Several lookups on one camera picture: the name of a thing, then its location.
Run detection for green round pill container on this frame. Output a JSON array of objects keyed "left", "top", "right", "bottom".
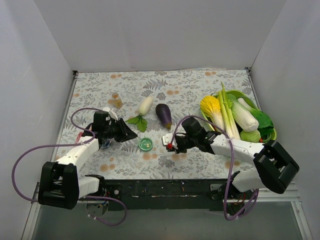
[{"left": 138, "top": 137, "right": 153, "bottom": 152}]

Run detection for pink rectangular pill box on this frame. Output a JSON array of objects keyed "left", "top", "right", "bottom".
[{"left": 75, "top": 132, "right": 83, "bottom": 144}]

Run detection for round green cabbage toy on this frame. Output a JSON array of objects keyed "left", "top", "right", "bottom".
[{"left": 240, "top": 129, "right": 261, "bottom": 143}]

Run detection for dark blue round pill container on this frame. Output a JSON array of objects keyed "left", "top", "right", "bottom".
[{"left": 100, "top": 139, "right": 111, "bottom": 149}]

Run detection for white eggplant toy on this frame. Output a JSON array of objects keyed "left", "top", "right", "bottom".
[{"left": 138, "top": 96, "right": 154, "bottom": 116}]

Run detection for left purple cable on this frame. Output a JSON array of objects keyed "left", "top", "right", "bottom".
[{"left": 11, "top": 107, "right": 128, "bottom": 226}]

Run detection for green plastic basket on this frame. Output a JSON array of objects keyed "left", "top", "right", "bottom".
[{"left": 200, "top": 90, "right": 276, "bottom": 143}]

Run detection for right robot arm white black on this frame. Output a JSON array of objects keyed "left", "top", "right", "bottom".
[{"left": 167, "top": 117, "right": 300, "bottom": 199}]

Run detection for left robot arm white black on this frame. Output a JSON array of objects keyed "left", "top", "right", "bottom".
[{"left": 38, "top": 110, "right": 138, "bottom": 210}]

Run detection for yellow napa cabbage toy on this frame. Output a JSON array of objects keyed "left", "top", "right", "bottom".
[{"left": 200, "top": 95, "right": 225, "bottom": 130}]

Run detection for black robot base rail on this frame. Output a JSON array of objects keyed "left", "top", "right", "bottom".
[{"left": 77, "top": 178, "right": 258, "bottom": 212}]

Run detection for purple cable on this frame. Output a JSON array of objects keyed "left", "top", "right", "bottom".
[
  {"left": 11, "top": 107, "right": 128, "bottom": 226},
  {"left": 172, "top": 115, "right": 260, "bottom": 221}
]

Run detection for aluminium frame rail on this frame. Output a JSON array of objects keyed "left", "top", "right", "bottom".
[{"left": 22, "top": 184, "right": 312, "bottom": 240}]

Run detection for green leafy vegetable toy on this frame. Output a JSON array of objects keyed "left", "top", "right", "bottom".
[{"left": 249, "top": 108, "right": 274, "bottom": 137}]

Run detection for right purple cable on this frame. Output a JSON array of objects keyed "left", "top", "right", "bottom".
[{"left": 172, "top": 115, "right": 260, "bottom": 221}]

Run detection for purple eggplant toy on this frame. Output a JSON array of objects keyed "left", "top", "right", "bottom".
[{"left": 155, "top": 103, "right": 172, "bottom": 130}]

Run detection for floral patterned table mat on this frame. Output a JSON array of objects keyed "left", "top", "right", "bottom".
[{"left": 55, "top": 69, "right": 254, "bottom": 180}]

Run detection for green celery stalk toy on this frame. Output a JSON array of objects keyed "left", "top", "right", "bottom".
[{"left": 217, "top": 83, "right": 241, "bottom": 140}]

